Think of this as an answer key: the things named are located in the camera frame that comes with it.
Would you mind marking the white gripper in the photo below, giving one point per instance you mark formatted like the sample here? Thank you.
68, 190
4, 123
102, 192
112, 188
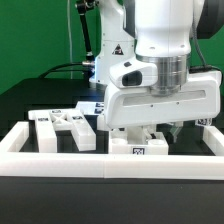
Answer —
142, 94

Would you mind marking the white chair seat block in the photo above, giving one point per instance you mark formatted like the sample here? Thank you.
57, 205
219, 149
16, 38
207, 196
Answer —
138, 146

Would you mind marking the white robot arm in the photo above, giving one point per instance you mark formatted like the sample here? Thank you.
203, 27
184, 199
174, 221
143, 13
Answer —
158, 31

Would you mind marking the white tagged cube far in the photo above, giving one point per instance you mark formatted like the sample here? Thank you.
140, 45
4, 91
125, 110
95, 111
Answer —
203, 122

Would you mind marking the white tag marker sheet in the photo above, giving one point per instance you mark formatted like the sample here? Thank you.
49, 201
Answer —
90, 108

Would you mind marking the white chair back frame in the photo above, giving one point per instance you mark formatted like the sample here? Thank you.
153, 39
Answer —
48, 122

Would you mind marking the white U-shaped fence frame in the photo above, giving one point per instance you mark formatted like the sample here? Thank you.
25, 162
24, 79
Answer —
15, 162

